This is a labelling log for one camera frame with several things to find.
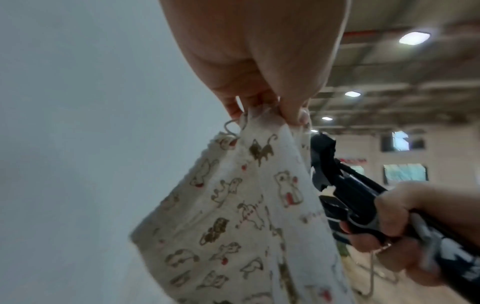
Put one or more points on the tinted wall window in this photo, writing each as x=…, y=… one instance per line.
x=358, y=170
x=400, y=139
x=405, y=173

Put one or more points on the cat print drawstring bag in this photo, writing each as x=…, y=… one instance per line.
x=243, y=222

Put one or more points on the black bike pumps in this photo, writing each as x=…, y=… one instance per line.
x=352, y=193

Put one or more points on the person's right hand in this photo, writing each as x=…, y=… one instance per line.
x=431, y=202

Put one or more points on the person's left hand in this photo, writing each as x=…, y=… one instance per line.
x=255, y=38

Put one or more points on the ceiling light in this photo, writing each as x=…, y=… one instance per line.
x=352, y=94
x=327, y=118
x=414, y=38

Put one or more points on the red wall banner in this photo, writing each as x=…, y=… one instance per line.
x=352, y=161

